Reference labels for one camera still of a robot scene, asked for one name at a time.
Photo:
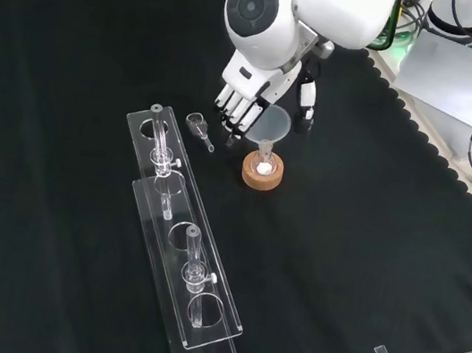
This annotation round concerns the black cloth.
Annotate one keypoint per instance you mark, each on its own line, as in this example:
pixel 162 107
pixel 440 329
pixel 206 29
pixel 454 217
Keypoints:
pixel 165 219

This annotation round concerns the pale grey board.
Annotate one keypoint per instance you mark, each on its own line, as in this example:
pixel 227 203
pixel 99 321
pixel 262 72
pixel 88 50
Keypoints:
pixel 454 79

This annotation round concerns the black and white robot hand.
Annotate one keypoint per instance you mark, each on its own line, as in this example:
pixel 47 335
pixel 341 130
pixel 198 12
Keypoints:
pixel 255 87

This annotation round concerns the clear plastic funnel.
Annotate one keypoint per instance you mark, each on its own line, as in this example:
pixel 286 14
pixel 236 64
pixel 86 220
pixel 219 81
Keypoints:
pixel 273 128

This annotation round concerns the clear glass weighing funnel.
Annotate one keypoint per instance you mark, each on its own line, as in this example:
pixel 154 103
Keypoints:
pixel 198 128

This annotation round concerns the clear acrylic funnel stand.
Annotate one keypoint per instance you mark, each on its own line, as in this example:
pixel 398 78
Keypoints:
pixel 182 240

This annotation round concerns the clear round-bottom flask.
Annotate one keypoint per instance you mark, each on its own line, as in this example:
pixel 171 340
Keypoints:
pixel 264 163

